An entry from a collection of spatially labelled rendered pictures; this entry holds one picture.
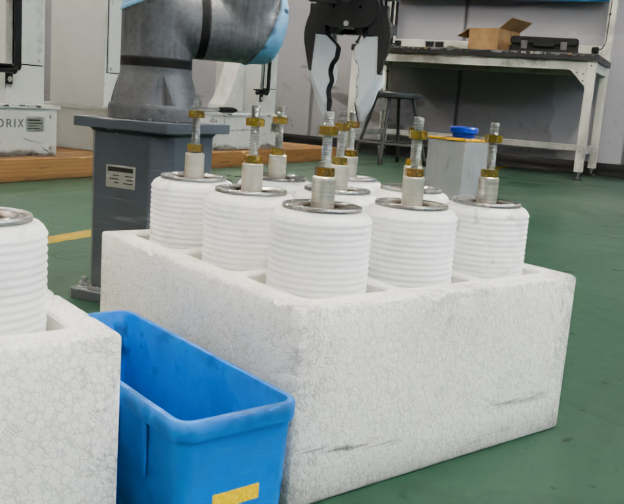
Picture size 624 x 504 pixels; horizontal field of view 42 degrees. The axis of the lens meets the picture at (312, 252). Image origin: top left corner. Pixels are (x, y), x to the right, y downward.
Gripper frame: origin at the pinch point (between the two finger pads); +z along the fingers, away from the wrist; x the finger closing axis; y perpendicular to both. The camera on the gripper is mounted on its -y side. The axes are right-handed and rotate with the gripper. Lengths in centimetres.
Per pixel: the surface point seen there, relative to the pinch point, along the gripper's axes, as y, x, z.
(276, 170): 5.5, 9.8, 8.1
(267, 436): -32.6, -7.4, 24.8
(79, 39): 205, 190, -19
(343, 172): -0.1, -0.8, 7.0
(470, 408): -6.2, -18.6, 29.1
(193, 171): -4.6, 15.7, 8.3
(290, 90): 534, 231, -9
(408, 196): -6.4, -10.1, 8.2
